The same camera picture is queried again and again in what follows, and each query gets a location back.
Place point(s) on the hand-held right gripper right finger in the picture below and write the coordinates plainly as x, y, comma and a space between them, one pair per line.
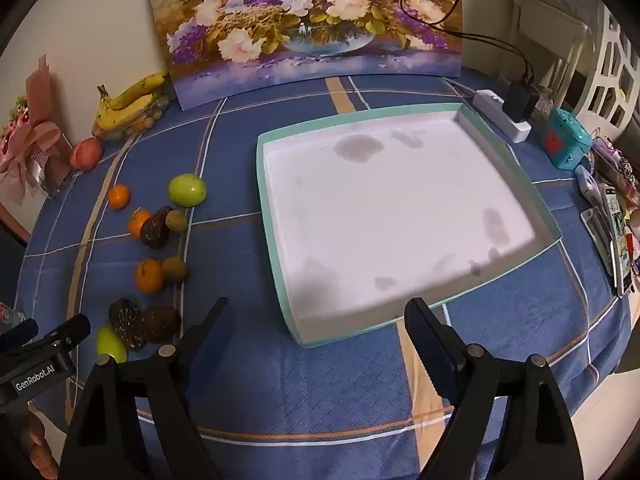
430, 345

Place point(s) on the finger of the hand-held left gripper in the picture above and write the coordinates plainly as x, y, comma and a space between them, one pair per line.
67, 335
20, 332

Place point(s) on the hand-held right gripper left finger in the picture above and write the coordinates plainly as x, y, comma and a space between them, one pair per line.
207, 332

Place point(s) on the green jujube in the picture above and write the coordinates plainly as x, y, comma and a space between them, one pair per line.
186, 190
109, 344

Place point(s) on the dark brown wrinkled passion fruit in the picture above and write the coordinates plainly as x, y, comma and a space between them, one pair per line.
162, 322
125, 322

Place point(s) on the tan round longan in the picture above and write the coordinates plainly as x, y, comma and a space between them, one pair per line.
175, 269
176, 220

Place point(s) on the tangerine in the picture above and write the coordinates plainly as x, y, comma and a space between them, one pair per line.
149, 276
118, 196
136, 222

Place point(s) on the dark brown pear-shaped avocado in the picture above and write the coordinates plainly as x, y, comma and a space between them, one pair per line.
156, 230

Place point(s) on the teal-rimmed white box tray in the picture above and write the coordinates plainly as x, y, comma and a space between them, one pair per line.
390, 220

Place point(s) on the person's left hand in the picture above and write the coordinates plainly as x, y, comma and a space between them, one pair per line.
40, 445

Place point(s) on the glass mug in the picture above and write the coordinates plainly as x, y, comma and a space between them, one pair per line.
7, 314

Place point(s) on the blue plaid tablecloth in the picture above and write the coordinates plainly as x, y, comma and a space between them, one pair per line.
310, 385

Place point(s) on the red apple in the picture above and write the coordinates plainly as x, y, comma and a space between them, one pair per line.
86, 153

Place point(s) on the pink wrapped flower bouquet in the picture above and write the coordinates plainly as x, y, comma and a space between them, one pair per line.
30, 145

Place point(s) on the clear plastic produce container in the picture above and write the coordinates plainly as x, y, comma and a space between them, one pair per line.
145, 120

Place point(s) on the white purple handheld device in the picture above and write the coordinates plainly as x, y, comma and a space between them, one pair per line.
586, 185

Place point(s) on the white power strip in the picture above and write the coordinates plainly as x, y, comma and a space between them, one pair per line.
500, 115

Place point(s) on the yellow banana bunch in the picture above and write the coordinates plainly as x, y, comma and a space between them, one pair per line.
130, 100

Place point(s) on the teal toy box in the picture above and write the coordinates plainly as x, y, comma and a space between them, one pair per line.
565, 140

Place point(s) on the black charger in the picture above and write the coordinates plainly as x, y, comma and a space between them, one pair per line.
520, 102

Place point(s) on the leopard print accessory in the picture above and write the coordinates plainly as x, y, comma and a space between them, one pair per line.
625, 170

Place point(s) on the floral painting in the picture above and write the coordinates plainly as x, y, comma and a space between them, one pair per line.
310, 25

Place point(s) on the white wooden chair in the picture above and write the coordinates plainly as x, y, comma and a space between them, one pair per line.
545, 25

